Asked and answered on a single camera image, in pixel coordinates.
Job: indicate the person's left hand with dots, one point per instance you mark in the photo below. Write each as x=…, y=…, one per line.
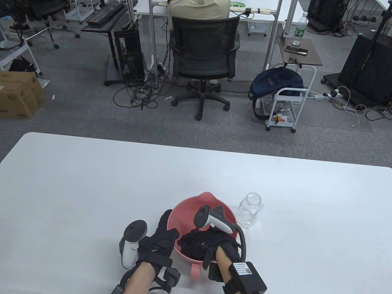
x=160, y=242

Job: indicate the person's right hand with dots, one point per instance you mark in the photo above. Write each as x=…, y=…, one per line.
x=200, y=243

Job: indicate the pink salad bowl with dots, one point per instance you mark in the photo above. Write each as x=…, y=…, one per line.
x=186, y=214

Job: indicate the clear plastic jar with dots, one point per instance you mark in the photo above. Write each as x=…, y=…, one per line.
x=249, y=211

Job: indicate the black left forearm band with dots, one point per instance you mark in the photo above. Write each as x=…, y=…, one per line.
x=117, y=289

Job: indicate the person's left forearm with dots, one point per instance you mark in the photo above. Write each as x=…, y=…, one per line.
x=141, y=278

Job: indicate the person's right forearm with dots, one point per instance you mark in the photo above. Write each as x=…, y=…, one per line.
x=223, y=261

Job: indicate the black right forearm band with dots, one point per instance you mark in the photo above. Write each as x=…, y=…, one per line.
x=248, y=275

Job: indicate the green bowl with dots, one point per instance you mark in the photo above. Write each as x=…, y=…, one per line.
x=238, y=4

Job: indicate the grey white right controller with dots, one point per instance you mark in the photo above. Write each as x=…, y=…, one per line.
x=218, y=220

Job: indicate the grey white controller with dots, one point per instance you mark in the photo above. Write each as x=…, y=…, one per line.
x=218, y=220
x=130, y=245

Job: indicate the grey white left controller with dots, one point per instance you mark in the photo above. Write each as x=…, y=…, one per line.
x=130, y=245

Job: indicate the white rolling cart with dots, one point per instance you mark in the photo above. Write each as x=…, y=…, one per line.
x=301, y=101

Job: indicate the navy blue backpack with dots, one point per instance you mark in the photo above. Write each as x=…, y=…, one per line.
x=275, y=81

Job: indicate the white power strip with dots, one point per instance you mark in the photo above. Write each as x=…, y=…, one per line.
x=320, y=96

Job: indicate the black computer tower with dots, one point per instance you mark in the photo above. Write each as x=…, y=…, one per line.
x=130, y=55

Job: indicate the dark rolling keyboard stand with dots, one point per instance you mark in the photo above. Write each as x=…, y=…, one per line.
x=110, y=52

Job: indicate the black mesh office chair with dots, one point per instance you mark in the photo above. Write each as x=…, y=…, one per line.
x=203, y=46

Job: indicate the brown cardboard box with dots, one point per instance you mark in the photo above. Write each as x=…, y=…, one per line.
x=18, y=95

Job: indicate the brown side table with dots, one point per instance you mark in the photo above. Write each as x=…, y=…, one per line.
x=309, y=59

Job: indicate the black smartphone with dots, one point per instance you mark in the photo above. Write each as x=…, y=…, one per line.
x=295, y=50

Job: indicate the black bag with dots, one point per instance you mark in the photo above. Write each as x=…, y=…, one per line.
x=21, y=65

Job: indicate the green label water bottle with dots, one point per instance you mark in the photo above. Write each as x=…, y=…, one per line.
x=300, y=30

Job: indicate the black keyboard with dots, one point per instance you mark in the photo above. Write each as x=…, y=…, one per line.
x=104, y=13

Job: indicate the black swivel chair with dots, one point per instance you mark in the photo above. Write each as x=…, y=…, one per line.
x=46, y=12

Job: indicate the black stand pole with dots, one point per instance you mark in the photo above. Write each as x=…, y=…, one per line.
x=375, y=43

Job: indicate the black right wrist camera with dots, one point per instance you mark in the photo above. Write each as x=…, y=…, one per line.
x=214, y=272

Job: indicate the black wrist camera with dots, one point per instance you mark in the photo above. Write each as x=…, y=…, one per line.
x=171, y=277
x=214, y=272

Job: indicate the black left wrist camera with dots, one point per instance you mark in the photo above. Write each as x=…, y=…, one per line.
x=171, y=277

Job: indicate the white metal frame desk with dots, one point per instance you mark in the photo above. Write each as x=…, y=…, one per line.
x=274, y=30

